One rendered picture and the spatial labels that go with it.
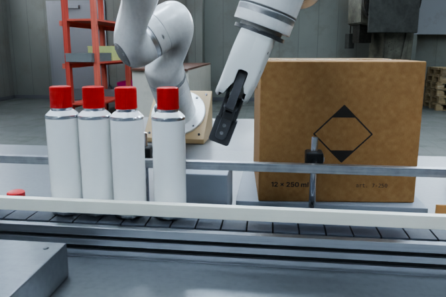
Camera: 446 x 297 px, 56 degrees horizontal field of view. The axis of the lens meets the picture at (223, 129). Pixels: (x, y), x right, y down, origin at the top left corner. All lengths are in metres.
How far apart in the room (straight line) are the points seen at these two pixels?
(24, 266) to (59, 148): 0.19
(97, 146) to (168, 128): 0.12
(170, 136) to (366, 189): 0.41
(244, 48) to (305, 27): 8.72
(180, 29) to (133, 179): 0.62
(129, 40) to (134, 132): 0.52
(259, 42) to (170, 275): 0.34
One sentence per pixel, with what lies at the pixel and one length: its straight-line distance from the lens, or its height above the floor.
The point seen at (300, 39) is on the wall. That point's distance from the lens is 9.27.
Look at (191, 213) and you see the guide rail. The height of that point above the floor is 0.90.
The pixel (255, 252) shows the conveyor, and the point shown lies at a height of 0.85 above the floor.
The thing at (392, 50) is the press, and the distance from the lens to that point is 8.41.
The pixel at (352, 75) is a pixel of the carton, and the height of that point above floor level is 1.09.
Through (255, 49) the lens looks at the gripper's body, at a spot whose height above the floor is 1.14.
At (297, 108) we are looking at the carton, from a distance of 0.80.
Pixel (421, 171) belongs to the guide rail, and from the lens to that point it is 0.72.
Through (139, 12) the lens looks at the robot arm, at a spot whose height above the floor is 1.23.
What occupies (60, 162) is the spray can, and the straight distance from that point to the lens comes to 0.71.
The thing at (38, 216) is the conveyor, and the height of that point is 0.88.
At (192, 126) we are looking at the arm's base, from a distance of 1.43.
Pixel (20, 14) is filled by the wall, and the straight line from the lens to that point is 10.80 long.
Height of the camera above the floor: 1.14
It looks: 11 degrees down
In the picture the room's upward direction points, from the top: straight up
